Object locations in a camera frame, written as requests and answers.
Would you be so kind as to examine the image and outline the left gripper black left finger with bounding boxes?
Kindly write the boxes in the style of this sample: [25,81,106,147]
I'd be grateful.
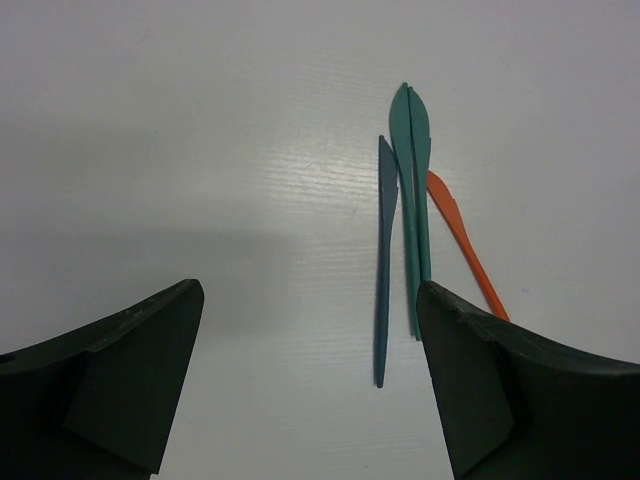
[1,279,203,479]

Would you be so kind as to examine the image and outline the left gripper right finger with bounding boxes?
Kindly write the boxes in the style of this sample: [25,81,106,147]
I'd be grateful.
[417,281,639,479]

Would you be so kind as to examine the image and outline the dark blue knife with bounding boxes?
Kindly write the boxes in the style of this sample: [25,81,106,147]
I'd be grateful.
[373,135,398,389]

